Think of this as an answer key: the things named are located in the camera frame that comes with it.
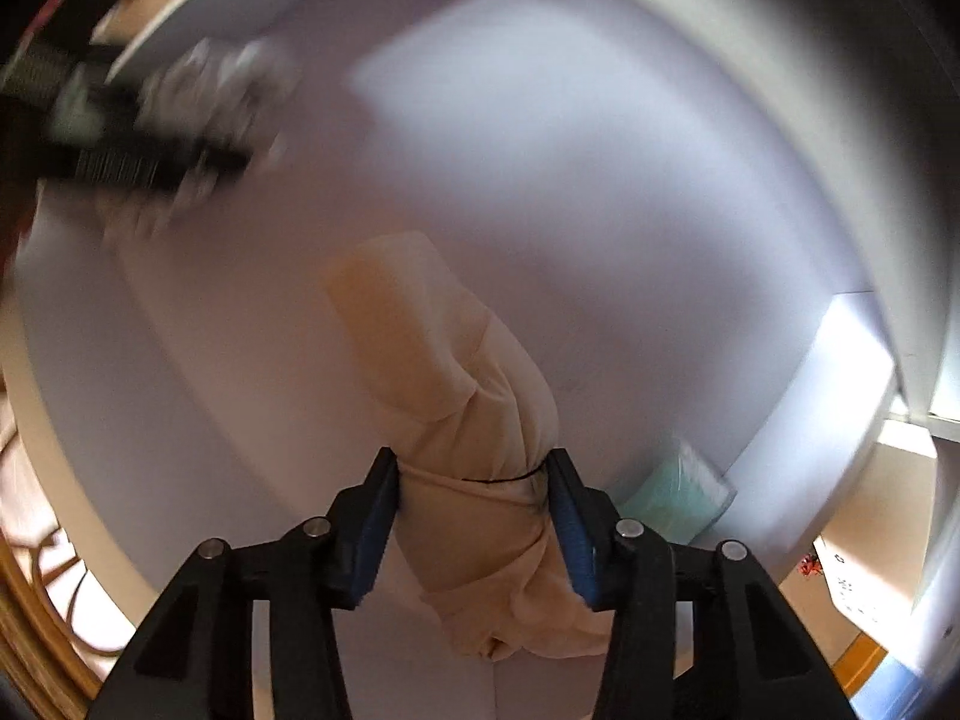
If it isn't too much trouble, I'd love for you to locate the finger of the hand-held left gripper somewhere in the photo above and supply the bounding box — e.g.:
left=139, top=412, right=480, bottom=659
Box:
left=64, top=139, right=252, bottom=197

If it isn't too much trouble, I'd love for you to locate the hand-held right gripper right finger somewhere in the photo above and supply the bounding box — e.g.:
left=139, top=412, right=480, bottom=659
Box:
left=546, top=448, right=857, bottom=720

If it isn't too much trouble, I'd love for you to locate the teal packet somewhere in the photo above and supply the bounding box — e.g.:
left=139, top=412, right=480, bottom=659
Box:
left=619, top=439, right=737, bottom=542

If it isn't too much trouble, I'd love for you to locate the grey white cloth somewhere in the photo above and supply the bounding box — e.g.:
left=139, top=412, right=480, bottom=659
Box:
left=112, top=37, right=297, bottom=241

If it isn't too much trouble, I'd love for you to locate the white floral print cabinet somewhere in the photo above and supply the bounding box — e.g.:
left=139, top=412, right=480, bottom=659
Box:
left=814, top=442, right=942, bottom=642

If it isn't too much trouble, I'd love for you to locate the cream cloth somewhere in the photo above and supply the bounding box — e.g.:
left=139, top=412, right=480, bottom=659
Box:
left=322, top=234, right=623, bottom=662

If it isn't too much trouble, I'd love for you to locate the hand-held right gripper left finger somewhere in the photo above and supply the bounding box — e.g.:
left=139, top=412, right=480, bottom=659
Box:
left=86, top=448, right=402, bottom=720

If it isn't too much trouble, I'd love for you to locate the rattan chair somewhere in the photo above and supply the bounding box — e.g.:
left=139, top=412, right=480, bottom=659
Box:
left=0, top=382, right=113, bottom=720

